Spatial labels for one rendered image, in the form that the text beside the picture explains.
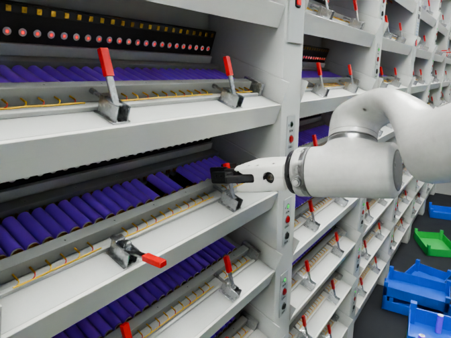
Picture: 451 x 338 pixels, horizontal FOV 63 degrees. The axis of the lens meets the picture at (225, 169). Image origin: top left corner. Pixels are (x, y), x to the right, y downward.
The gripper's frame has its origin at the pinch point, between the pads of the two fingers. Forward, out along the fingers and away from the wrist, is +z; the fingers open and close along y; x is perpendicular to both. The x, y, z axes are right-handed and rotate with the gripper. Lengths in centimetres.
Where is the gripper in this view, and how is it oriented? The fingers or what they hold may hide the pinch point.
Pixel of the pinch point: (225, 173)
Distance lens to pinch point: 73.1
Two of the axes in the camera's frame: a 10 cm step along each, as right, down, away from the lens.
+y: 5.8, -2.0, 7.9
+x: -1.4, -9.8, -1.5
